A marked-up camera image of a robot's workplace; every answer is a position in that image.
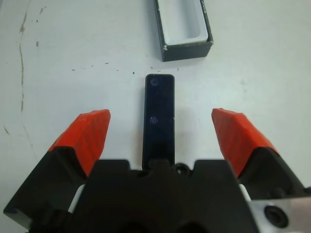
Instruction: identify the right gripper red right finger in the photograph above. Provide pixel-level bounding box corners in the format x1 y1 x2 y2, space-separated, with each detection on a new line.
211 108 306 201

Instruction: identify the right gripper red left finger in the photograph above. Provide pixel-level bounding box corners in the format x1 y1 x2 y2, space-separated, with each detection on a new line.
3 109 111 228

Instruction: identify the black box with white liner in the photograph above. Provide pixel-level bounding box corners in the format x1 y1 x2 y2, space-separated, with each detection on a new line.
153 0 214 63

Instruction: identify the slim black camera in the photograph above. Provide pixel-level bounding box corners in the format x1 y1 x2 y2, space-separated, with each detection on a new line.
141 73 176 170

